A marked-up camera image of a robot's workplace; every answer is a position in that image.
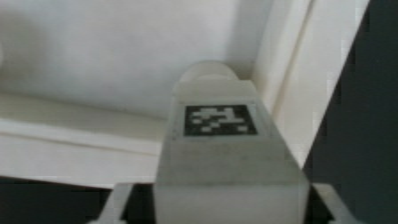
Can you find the white square tabletop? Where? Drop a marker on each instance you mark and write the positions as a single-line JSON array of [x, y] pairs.
[[94, 54]]

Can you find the white table leg with tag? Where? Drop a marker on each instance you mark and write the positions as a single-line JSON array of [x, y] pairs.
[[229, 181]]

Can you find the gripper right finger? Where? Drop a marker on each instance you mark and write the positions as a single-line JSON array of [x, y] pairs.
[[327, 210]]

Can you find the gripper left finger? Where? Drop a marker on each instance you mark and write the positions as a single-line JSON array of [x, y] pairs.
[[128, 208]]

